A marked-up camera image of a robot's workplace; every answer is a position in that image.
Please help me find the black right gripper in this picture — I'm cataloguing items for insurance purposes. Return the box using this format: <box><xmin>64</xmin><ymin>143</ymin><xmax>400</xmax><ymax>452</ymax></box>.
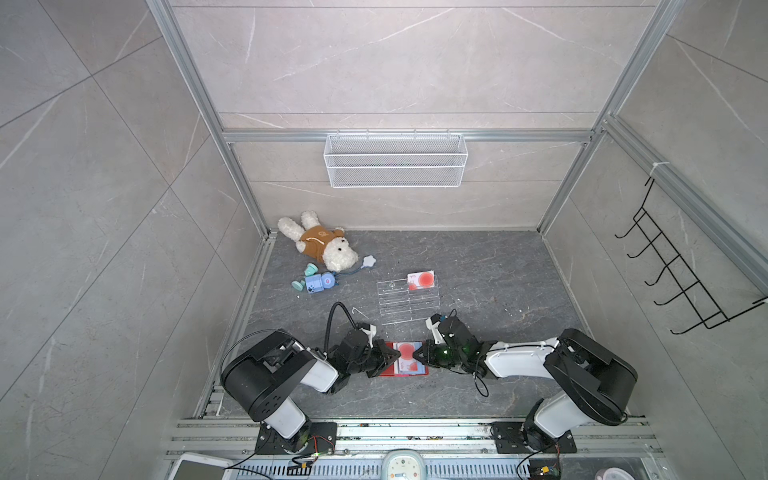
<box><xmin>410</xmin><ymin>340</ymin><xmax>466</xmax><ymax>369</ymax></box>

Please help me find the red leather card holder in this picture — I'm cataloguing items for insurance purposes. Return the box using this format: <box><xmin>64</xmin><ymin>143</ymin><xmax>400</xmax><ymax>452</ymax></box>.
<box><xmin>379</xmin><ymin>341</ymin><xmax>430</xmax><ymax>378</ymax></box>

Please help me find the clear acrylic tiered card stand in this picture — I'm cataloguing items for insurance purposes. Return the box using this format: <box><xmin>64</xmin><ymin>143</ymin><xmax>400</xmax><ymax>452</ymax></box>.
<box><xmin>377</xmin><ymin>270</ymin><xmax>440</xmax><ymax>325</ymax></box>

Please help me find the white card red circle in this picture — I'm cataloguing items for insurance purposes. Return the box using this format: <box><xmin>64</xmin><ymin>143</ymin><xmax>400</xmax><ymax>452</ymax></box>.
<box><xmin>407</xmin><ymin>271</ymin><xmax>435</xmax><ymax>291</ymax></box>

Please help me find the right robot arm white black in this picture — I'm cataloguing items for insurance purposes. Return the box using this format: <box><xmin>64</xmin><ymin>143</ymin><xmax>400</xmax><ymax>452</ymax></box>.
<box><xmin>413</xmin><ymin>314</ymin><xmax>638</xmax><ymax>451</ymax></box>

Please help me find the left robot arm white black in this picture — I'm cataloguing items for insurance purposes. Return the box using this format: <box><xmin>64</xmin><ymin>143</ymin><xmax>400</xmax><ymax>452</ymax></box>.
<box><xmin>219</xmin><ymin>324</ymin><xmax>401</xmax><ymax>452</ymax></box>

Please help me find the teal toy piece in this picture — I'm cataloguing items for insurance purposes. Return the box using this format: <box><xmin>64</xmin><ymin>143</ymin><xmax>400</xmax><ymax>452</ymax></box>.
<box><xmin>291</xmin><ymin>263</ymin><xmax>319</xmax><ymax>291</ymax></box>

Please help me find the white teddy bear brown shirt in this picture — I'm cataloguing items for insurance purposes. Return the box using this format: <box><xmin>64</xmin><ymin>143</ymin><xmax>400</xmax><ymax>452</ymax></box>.
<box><xmin>277</xmin><ymin>211</ymin><xmax>359</xmax><ymax>273</ymax></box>

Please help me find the white round device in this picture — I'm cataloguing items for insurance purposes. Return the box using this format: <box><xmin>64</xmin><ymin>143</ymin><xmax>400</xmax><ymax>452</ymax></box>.
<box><xmin>380</xmin><ymin>449</ymin><xmax>428</xmax><ymax>480</ymax></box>

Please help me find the white tablet corner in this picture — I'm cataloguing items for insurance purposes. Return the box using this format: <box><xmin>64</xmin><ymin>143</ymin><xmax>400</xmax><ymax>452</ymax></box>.
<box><xmin>168</xmin><ymin>453</ymin><xmax>237</xmax><ymax>480</ymax></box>

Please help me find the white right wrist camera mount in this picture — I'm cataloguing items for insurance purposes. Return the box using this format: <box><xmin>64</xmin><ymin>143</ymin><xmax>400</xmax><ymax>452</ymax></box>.
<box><xmin>425</xmin><ymin>314</ymin><xmax>445</xmax><ymax>345</ymax></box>

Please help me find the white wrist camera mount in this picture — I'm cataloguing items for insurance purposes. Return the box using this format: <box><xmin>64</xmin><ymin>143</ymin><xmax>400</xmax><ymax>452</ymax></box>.
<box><xmin>425</xmin><ymin>314</ymin><xmax>445</xmax><ymax>345</ymax></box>
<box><xmin>357</xmin><ymin>323</ymin><xmax>377</xmax><ymax>348</ymax></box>

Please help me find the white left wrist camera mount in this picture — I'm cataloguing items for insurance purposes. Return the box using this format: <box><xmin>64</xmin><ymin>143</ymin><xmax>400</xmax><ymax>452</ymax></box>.
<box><xmin>357</xmin><ymin>323</ymin><xmax>377</xmax><ymax>348</ymax></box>

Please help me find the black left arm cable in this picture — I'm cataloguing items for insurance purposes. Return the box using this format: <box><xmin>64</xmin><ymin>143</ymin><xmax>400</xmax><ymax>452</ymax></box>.
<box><xmin>322</xmin><ymin>301</ymin><xmax>361</xmax><ymax>355</ymax></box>

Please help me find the blue toy camera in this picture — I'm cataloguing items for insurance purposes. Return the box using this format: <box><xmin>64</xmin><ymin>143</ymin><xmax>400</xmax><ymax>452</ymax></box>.
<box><xmin>304</xmin><ymin>272</ymin><xmax>336</xmax><ymax>294</ymax></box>

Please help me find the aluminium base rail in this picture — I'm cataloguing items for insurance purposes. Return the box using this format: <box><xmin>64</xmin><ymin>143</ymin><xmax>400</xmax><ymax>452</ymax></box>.
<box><xmin>161</xmin><ymin>417</ymin><xmax>675</xmax><ymax>479</ymax></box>

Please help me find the white wire mesh basket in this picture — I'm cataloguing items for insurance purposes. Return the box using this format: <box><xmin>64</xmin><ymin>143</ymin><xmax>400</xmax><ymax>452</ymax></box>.
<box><xmin>323</xmin><ymin>135</ymin><xmax>469</xmax><ymax>189</ymax></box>

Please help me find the horizontal aluminium wall rail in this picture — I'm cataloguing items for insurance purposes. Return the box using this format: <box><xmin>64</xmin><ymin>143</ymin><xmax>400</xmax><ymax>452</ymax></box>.
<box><xmin>223</xmin><ymin>128</ymin><xmax>595</xmax><ymax>143</ymax></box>

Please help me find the black wire hook rack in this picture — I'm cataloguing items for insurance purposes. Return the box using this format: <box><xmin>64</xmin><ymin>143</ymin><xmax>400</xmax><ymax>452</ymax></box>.
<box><xmin>614</xmin><ymin>177</ymin><xmax>767</xmax><ymax>336</ymax></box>

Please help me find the right wall aluminium rail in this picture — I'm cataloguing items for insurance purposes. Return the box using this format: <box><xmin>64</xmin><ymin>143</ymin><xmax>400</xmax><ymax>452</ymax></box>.
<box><xmin>603</xmin><ymin>116</ymin><xmax>767</xmax><ymax>292</ymax></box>

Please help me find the left aluminium corner post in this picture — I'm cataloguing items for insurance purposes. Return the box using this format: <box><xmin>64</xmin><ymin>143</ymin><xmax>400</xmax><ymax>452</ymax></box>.
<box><xmin>147</xmin><ymin>0</ymin><xmax>270</xmax><ymax>239</ymax></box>

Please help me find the vertical aluminium corner post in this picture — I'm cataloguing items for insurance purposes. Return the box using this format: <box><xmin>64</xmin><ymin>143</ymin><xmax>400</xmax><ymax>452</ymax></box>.
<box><xmin>537</xmin><ymin>0</ymin><xmax>685</xmax><ymax>237</ymax></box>

